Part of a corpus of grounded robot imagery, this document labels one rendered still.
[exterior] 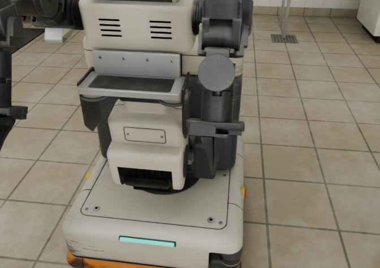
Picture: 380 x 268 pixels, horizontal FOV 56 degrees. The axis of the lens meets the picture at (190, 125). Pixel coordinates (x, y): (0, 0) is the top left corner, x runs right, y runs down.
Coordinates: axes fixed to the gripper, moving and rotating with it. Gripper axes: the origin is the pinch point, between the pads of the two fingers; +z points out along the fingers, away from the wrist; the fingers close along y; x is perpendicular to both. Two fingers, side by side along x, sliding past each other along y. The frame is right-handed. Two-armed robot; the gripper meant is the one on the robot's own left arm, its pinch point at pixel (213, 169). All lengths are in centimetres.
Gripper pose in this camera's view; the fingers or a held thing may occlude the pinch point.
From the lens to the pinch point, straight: 67.0
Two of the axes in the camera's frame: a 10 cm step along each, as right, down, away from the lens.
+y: 9.9, 0.6, -1.2
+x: 1.3, -0.8, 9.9
